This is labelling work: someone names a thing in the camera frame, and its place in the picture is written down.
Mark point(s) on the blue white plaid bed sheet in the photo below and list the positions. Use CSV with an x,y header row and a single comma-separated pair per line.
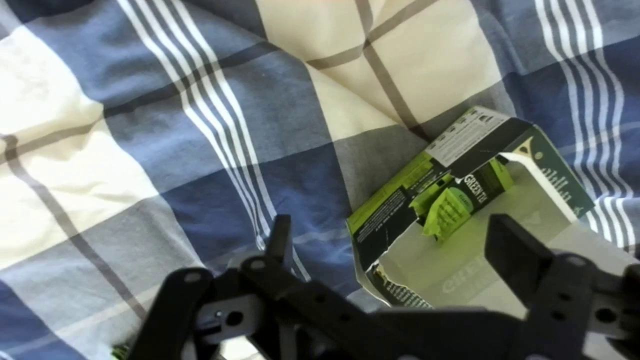
x,y
166,132

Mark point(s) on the green tea carton box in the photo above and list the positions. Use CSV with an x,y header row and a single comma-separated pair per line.
x,y
413,192

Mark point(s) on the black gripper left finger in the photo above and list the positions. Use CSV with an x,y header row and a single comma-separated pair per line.
x,y
280,241

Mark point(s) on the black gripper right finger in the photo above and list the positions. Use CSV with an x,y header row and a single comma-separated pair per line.
x,y
517,257

